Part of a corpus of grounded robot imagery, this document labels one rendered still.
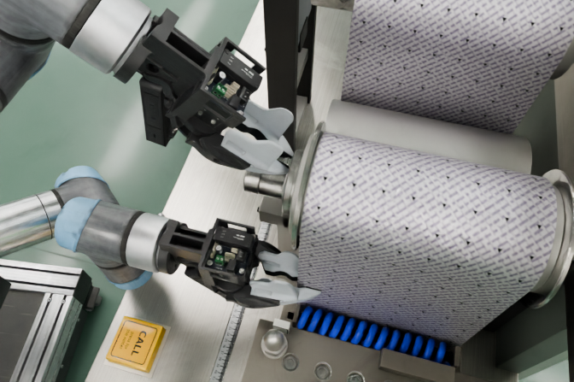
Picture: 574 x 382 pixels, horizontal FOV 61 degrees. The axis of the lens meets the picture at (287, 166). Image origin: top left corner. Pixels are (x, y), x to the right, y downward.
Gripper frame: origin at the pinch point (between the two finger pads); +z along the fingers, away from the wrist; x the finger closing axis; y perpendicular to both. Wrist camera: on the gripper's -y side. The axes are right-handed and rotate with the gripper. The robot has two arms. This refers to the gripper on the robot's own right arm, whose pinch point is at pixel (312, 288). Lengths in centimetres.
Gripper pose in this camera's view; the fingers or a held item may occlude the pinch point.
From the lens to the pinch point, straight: 66.5
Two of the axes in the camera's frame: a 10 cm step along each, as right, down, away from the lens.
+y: 0.0, -5.5, -8.4
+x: 2.6, -8.1, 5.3
